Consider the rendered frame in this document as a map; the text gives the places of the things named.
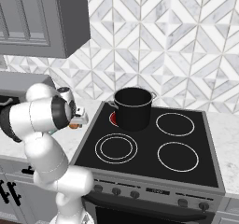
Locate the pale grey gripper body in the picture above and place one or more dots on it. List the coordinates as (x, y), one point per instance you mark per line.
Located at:
(80, 120)

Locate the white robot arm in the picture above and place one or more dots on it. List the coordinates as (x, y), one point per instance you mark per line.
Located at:
(43, 153)

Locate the orange onion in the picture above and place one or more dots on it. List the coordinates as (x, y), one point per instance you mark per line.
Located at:
(73, 126)

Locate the green broccoli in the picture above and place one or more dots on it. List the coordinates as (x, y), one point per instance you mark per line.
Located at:
(53, 131)

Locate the black cooking pot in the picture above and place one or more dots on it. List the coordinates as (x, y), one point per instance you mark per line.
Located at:
(132, 112)

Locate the dark round oven knob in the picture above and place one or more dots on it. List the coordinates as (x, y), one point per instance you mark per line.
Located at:
(203, 206)
(134, 194)
(116, 191)
(98, 188)
(182, 202)

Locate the grey microwave oven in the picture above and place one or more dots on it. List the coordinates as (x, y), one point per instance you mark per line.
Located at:
(18, 81)

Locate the black glass hob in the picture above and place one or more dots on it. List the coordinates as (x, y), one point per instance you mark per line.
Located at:
(155, 153)

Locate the grey drawer front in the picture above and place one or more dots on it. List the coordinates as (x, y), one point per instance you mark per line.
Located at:
(12, 167)

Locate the grey cupboard door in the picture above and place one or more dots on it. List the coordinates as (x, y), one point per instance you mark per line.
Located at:
(34, 202)
(2, 207)

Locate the grey oven front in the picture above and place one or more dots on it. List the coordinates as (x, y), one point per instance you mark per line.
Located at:
(149, 202)

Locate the grey base cupboard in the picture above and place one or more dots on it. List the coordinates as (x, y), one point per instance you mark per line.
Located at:
(228, 212)

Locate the grey wall cupboard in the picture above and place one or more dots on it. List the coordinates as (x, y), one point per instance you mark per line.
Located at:
(37, 16)

